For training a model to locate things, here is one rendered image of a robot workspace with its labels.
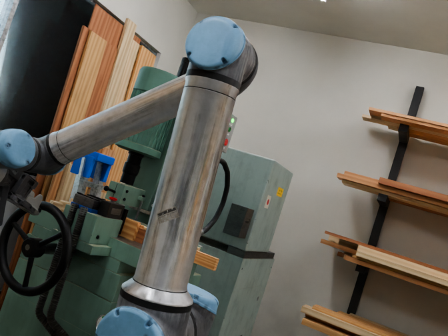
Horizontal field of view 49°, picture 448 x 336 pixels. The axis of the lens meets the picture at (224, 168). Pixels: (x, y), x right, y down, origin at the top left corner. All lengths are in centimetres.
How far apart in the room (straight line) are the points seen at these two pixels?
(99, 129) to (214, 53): 40
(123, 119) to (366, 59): 320
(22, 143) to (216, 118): 49
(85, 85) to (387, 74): 230
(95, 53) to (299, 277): 224
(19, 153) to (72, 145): 13
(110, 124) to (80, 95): 221
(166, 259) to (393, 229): 307
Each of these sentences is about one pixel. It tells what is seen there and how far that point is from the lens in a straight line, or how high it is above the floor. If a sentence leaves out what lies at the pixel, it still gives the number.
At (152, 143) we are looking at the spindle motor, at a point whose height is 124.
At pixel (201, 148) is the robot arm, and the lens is 97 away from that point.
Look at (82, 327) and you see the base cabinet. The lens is 174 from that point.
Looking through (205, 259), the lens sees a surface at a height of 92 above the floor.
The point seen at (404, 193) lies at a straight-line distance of 347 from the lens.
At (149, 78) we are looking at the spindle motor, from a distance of 183.
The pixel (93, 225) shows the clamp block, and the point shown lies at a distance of 161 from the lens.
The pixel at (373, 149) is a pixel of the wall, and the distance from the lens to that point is 401.
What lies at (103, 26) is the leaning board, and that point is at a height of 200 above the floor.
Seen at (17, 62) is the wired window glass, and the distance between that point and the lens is 332.
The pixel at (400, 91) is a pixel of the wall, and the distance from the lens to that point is 413.
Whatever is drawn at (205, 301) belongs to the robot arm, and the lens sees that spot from 115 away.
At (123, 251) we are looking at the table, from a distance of 165.
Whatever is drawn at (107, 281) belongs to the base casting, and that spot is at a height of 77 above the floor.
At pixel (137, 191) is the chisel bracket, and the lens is 188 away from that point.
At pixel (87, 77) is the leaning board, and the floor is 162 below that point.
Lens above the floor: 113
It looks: 3 degrees up
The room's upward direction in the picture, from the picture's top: 18 degrees clockwise
